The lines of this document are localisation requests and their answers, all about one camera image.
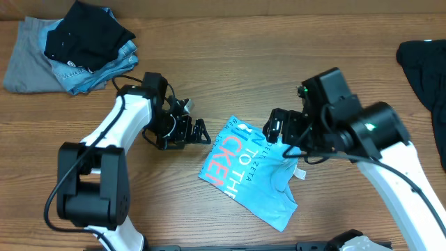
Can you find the light blue printed t-shirt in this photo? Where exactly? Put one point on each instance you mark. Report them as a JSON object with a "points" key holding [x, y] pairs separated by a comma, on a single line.
{"points": [[253, 172]]}

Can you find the black garment at right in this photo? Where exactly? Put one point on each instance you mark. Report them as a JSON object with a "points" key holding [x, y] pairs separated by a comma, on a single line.
{"points": [[423, 63]]}

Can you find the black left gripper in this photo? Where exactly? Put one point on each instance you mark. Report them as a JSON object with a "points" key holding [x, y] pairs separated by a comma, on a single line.
{"points": [[181, 137]]}

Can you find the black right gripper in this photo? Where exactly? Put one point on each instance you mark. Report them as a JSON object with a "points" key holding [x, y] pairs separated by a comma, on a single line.
{"points": [[283, 126]]}

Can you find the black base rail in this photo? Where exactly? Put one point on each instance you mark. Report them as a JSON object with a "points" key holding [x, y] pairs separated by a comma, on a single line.
{"points": [[302, 246]]}

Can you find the black folded garment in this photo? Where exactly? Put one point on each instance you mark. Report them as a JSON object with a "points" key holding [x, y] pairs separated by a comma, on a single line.
{"points": [[87, 37]]}

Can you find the folded blue denim jeans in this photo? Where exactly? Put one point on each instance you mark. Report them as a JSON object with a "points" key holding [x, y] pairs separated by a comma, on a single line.
{"points": [[80, 80]]}

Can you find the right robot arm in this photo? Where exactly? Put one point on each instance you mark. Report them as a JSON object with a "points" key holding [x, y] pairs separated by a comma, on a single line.
{"points": [[333, 124]]}

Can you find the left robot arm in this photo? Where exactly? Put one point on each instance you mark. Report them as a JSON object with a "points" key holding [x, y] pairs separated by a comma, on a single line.
{"points": [[93, 187]]}

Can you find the grey folded garment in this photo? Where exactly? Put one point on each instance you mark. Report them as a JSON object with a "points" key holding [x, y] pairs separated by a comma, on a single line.
{"points": [[28, 70]]}

